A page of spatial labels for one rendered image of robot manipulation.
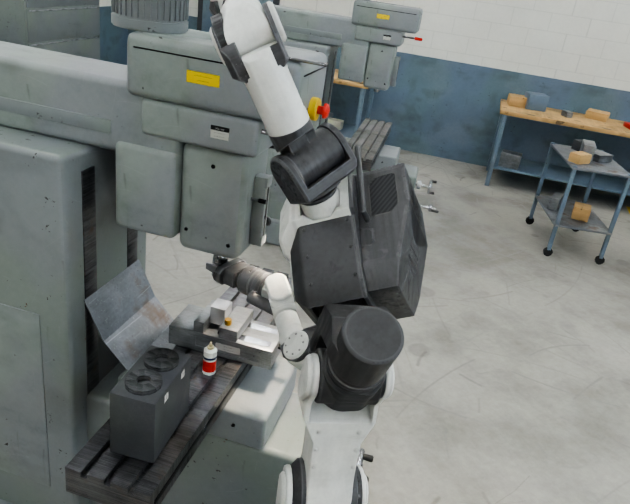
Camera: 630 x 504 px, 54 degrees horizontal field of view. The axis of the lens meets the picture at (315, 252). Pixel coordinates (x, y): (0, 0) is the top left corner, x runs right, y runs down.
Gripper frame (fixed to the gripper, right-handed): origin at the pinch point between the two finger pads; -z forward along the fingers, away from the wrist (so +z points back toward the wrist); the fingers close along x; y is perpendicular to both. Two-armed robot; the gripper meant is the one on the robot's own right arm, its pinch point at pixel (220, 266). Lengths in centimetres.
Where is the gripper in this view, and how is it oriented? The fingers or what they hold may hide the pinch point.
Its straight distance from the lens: 192.7
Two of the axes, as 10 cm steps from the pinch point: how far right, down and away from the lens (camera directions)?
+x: -5.9, 2.7, -7.6
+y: -1.2, 9.0, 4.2
